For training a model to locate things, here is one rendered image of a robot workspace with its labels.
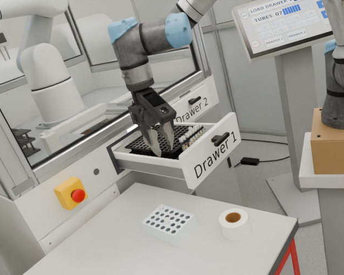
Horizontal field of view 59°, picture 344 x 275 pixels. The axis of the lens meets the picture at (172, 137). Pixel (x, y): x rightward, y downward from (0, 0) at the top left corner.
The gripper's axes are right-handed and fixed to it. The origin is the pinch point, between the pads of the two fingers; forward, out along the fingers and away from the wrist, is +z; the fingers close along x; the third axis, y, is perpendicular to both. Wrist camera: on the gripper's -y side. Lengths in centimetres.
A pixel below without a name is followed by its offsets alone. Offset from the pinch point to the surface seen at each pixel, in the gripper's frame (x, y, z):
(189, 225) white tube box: 7.0, -13.4, 15.0
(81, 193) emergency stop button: 23.2, 14.4, 6.0
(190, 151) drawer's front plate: -4.2, -5.7, 1.2
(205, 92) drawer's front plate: -49, 39, 5
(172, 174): -0.4, 1.5, 9.1
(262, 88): -164, 105, 52
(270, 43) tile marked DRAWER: -87, 30, -5
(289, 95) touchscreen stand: -99, 31, 26
